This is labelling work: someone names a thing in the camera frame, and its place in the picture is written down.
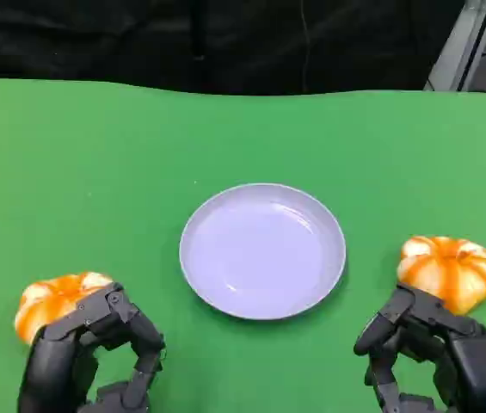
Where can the green table cloth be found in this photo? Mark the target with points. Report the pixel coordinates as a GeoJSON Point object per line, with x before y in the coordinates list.
{"type": "Point", "coordinates": [96, 172]}

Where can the lilac plate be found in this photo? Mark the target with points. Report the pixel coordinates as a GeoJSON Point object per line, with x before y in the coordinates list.
{"type": "Point", "coordinates": [260, 254]}

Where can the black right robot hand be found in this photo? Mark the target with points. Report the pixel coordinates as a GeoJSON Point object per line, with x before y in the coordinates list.
{"type": "Point", "coordinates": [470, 357]}

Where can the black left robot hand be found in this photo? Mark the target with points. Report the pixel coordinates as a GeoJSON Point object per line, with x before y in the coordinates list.
{"type": "Point", "coordinates": [57, 361]}

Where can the orange and white bread roll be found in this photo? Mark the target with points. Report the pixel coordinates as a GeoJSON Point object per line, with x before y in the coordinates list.
{"type": "Point", "coordinates": [49, 301]}
{"type": "Point", "coordinates": [449, 271]}

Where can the black backdrop curtain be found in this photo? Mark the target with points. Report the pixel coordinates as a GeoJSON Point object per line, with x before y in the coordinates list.
{"type": "Point", "coordinates": [182, 43]}

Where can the grey metal frame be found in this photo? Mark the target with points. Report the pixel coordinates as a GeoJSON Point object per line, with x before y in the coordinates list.
{"type": "Point", "coordinates": [462, 47]}

